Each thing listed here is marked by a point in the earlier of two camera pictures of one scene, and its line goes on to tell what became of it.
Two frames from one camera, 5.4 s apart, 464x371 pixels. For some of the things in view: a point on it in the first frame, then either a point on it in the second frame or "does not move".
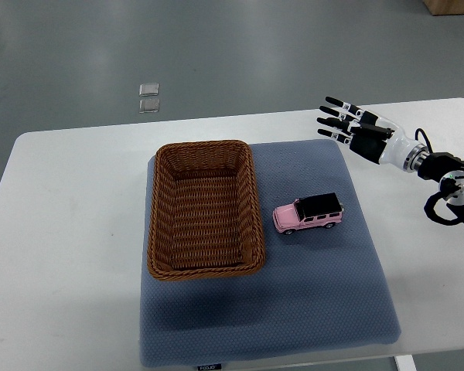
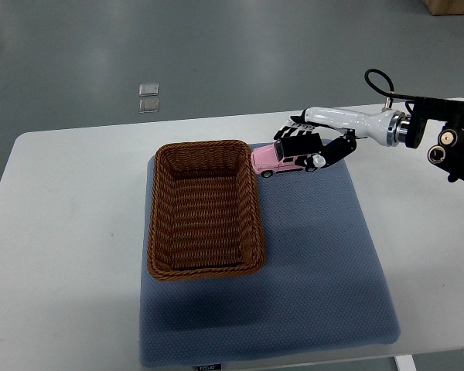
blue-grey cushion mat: (319, 290) does not move
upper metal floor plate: (148, 90) does not move
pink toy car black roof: (320, 209) to (288, 153)
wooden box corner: (452, 7) does not move
